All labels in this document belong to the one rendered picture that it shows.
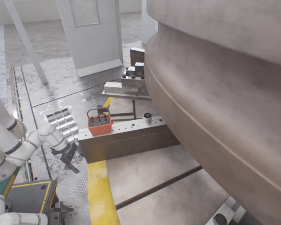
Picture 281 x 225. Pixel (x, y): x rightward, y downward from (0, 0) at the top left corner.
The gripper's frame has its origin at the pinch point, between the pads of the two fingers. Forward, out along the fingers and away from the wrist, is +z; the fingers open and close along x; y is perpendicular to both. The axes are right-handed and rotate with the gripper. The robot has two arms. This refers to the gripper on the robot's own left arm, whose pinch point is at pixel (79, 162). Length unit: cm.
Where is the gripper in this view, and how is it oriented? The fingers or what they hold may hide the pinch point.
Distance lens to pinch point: 113.9
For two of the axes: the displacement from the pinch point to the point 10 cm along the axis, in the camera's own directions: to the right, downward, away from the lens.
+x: 0.1, -5.5, 8.3
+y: 9.2, -3.3, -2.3
